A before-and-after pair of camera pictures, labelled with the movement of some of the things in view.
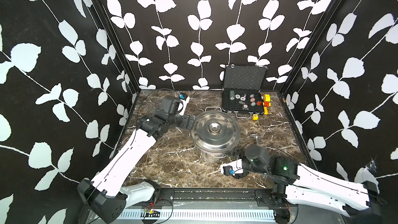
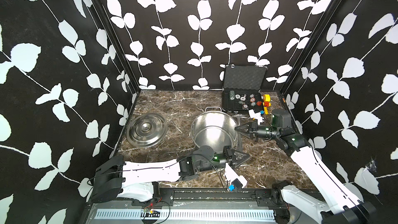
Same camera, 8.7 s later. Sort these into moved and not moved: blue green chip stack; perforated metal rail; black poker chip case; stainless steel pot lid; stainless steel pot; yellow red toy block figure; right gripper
Moved: right gripper; stainless steel pot; stainless steel pot lid
Not moved: perforated metal rail; yellow red toy block figure; blue green chip stack; black poker chip case
